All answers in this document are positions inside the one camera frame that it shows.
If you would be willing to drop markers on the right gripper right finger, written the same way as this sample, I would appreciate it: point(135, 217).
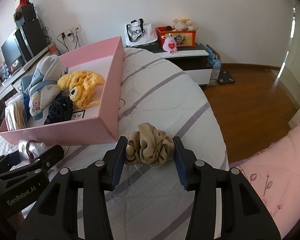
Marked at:
point(184, 160)

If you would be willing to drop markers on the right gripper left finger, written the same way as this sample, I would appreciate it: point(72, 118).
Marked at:
point(114, 160)

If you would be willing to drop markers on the beige satin scrunchie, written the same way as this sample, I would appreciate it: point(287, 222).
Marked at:
point(150, 146)

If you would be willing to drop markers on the pink shallow cardboard box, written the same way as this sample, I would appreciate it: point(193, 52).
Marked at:
point(97, 124)

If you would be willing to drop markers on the clear plastic pouch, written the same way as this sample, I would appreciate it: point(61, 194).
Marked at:
point(29, 150)

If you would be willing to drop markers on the navy blue scrunchie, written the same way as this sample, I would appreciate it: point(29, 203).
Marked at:
point(60, 110)

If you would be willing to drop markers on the bag of cotton swabs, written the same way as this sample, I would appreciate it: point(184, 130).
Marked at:
point(15, 115)

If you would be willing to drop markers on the yellow crocheted toy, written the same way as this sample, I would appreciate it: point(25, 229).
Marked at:
point(81, 85)

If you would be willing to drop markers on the blue cartoon baby garment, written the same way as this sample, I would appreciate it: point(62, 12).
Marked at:
point(43, 88)

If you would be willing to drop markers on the light blue fleece hat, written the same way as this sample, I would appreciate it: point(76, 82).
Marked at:
point(28, 81)

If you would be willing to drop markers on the striped quilted table cover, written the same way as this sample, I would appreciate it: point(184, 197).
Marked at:
point(151, 203)

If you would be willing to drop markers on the pink bedding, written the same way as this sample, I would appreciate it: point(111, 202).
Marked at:
point(274, 174)

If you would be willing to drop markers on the black bathroom scale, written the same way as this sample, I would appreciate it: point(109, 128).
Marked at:
point(225, 78)

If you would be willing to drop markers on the low black white bench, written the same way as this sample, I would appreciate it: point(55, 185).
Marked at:
point(192, 60)

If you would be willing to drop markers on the white desk with drawers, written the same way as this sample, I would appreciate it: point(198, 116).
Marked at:
point(13, 82)

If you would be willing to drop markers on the pink plush bunny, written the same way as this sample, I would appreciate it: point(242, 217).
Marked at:
point(169, 44)

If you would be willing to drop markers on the red toy storage box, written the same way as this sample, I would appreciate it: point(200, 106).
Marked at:
point(182, 38)

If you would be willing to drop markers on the white tote bag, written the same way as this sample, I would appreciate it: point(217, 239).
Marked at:
point(139, 32)

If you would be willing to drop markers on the black computer monitor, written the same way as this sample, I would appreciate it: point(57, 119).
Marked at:
point(10, 50)

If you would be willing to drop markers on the cream plush sheep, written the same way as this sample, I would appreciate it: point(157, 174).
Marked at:
point(182, 24)

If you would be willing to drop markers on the black computer tower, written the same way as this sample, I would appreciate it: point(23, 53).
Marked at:
point(30, 39)

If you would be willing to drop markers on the black speaker box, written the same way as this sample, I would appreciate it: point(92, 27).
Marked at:
point(24, 15)

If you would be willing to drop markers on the red white paper boxes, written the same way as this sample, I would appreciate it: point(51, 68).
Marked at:
point(20, 3)

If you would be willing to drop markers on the wall power outlets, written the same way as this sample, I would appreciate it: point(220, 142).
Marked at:
point(71, 33)

